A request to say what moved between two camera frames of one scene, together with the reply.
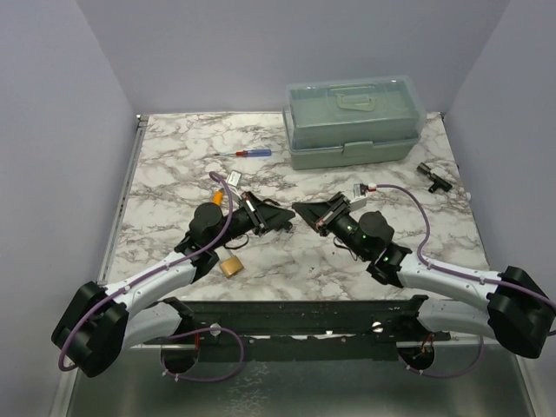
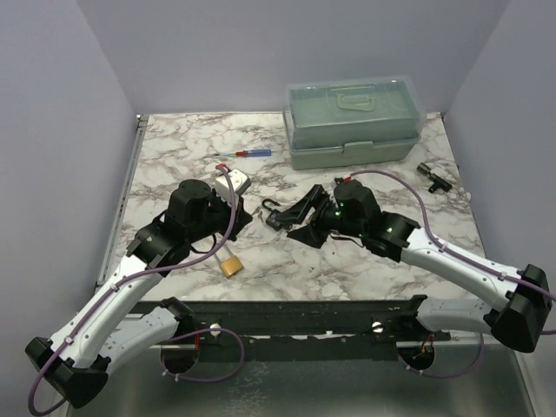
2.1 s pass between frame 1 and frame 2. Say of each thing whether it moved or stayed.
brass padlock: stayed
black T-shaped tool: stayed
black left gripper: moved
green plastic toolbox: stayed
